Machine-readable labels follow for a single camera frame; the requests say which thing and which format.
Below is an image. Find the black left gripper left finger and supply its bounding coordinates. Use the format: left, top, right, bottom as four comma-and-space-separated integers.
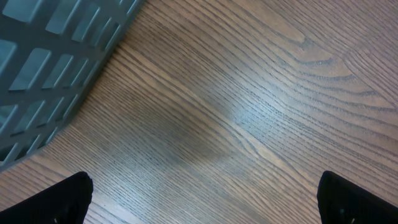
1, 172, 93, 224

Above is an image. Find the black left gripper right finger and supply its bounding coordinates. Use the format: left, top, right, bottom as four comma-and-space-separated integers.
317, 170, 397, 224

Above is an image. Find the grey plastic mesh basket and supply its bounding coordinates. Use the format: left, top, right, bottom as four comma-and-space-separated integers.
1, 0, 143, 170

